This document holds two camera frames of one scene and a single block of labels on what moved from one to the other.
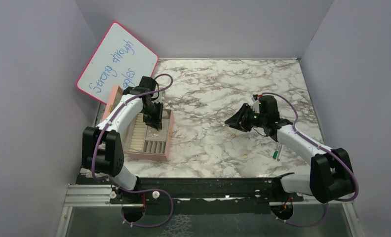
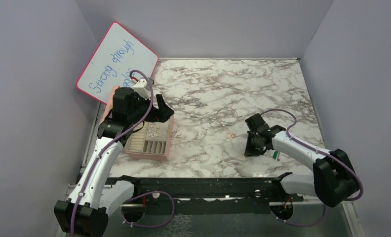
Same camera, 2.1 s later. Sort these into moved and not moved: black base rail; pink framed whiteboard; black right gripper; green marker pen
Moved: black right gripper
Not moved: pink framed whiteboard; black base rail; green marker pen
